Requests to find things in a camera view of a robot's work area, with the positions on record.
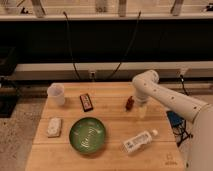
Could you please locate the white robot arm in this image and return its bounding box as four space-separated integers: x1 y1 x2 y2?
132 70 213 171

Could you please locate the green ceramic bowl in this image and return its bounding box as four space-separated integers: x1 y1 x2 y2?
69 117 106 155

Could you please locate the blue connector box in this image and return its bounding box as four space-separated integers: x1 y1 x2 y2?
167 111 183 127

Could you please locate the white plastic bottle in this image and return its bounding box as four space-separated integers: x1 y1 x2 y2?
123 129 158 154

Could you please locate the dark red candy bar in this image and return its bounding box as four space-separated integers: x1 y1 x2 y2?
80 93 93 112

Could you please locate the clear plastic measuring cup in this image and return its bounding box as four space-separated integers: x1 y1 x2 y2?
47 83 65 106

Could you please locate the black box at left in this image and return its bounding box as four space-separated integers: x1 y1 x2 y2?
0 46 18 118

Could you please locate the black floor cable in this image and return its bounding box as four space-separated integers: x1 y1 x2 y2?
173 74 194 148

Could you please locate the right wall outlet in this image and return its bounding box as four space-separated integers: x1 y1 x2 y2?
179 68 188 76

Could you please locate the white wall power outlet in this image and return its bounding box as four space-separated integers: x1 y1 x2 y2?
88 70 96 80

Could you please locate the right black cable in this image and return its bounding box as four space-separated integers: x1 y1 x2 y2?
107 10 143 81

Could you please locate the left black cable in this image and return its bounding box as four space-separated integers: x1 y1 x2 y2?
62 11 82 81

